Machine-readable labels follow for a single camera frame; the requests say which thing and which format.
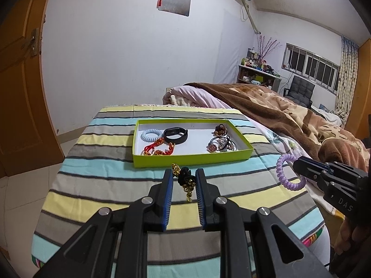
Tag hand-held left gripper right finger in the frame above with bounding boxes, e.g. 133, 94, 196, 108
195, 168, 334, 278

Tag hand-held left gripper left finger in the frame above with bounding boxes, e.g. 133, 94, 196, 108
33, 168, 174, 278

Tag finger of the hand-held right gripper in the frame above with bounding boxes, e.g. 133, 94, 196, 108
293, 158, 363, 213
301, 156, 368, 180

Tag black hair tie gold bells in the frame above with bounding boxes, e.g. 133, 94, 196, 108
171, 164, 197, 204

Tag black hair tie pink charm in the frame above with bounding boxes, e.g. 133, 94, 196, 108
207, 136, 229, 153

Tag green cardboard box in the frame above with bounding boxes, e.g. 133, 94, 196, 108
132, 119, 254, 168

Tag purple spiral hair tie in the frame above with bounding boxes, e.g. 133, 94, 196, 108
276, 154, 307, 191

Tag black fitness band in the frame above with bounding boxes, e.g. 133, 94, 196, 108
163, 126, 188, 144

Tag person's right hand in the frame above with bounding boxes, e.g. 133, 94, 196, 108
333, 217, 360, 256

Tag white blue bedding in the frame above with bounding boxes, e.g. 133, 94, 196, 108
311, 104, 345, 126

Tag striped bed sheet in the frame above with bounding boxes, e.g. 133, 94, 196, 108
30, 104, 325, 278

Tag orange wooden wardrobe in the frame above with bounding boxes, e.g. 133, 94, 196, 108
346, 38, 371, 139

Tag patterned curtain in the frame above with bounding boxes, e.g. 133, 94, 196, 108
335, 35, 359, 128

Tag black chair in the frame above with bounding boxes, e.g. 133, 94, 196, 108
282, 75, 316, 107

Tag pink quilt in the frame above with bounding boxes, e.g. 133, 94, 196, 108
162, 85, 232, 110

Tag brown patterned blanket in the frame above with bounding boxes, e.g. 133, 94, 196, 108
184, 82, 371, 168

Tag barred window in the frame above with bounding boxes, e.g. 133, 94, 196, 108
281, 43, 340, 95

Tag wooden shelf unit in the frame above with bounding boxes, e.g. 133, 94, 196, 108
237, 64, 281, 90

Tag row of bottles and jars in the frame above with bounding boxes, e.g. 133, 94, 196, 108
242, 48, 274, 71

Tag purple flower branches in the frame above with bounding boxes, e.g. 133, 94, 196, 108
256, 35, 281, 61

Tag wooden door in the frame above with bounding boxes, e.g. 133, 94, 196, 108
0, 0, 66, 177

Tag metal door latch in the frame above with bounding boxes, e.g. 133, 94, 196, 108
29, 29, 40, 57

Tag light blue spiral hair tie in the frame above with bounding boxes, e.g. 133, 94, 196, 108
141, 128, 163, 143

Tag wrapped wall pipe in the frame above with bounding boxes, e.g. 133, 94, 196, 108
239, 0, 261, 34

